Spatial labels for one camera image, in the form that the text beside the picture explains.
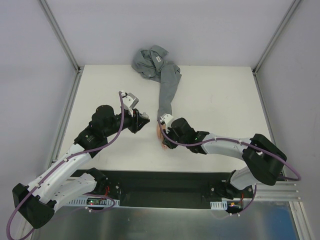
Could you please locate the white cable duct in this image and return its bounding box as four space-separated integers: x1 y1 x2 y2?
209 200 244 211
67 196 120 208

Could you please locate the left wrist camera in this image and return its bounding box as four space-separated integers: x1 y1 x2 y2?
120 91 139 117

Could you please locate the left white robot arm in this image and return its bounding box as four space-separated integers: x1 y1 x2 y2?
12 105 150 229

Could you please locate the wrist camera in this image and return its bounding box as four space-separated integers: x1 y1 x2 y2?
120 91 139 117
159 113 175 133

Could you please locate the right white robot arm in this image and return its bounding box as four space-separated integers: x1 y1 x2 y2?
160 114 287 200

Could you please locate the grey shirt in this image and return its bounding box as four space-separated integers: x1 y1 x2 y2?
131 45 182 117

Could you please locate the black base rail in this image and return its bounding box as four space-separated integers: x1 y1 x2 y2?
69 169 256 208

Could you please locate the clear nail polish bottle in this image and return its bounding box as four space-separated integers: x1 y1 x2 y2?
140 112 149 119

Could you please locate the right aluminium frame post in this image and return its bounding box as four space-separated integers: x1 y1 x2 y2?
252 0 304 76

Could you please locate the mannequin hand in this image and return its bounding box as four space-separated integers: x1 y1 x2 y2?
156 123 168 150

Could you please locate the right white cable duct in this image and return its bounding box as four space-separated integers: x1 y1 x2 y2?
209 200 244 211

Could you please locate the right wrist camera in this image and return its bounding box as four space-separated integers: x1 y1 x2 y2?
159 113 175 133

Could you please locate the left aluminium frame post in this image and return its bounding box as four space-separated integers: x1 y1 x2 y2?
37 0 81 73

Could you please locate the left white cable duct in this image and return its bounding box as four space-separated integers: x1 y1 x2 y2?
67 196 120 208

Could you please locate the aluminium frame post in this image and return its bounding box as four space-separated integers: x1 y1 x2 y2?
37 0 81 73
252 0 304 76

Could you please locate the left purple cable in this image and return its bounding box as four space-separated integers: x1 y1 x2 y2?
7 91 126 240

